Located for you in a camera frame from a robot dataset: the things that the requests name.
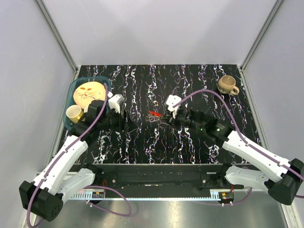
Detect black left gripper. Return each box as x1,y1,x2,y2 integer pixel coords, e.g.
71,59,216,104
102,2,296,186
98,106,138,133

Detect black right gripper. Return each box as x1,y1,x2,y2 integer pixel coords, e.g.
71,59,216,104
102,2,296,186
160,105,204,132

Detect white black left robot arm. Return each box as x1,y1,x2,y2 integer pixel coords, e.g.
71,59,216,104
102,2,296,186
19,94,136,228

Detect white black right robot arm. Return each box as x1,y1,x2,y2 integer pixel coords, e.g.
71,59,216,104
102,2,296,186
164,104,304,205

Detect cream floral plate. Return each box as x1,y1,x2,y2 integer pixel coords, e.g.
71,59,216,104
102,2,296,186
73,81,106,109

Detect yellow mug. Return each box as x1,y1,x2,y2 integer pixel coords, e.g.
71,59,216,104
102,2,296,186
66,104,84,124

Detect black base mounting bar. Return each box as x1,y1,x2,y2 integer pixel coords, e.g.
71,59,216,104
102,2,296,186
82,164,243,199

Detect teal plastic bin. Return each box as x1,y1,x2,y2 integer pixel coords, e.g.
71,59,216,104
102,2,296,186
64,76,112,131

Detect beige ceramic cup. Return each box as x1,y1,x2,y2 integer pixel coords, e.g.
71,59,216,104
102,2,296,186
217,75,239,95

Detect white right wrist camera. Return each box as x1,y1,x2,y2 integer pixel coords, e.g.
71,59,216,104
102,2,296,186
165,95,181,112

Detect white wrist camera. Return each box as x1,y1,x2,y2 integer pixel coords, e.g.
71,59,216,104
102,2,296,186
108,94,124,113
165,95,181,112

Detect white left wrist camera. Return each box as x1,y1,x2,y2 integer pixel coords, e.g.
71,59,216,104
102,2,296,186
108,94,124,113

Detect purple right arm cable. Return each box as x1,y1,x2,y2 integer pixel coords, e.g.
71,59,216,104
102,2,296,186
174,89,304,206

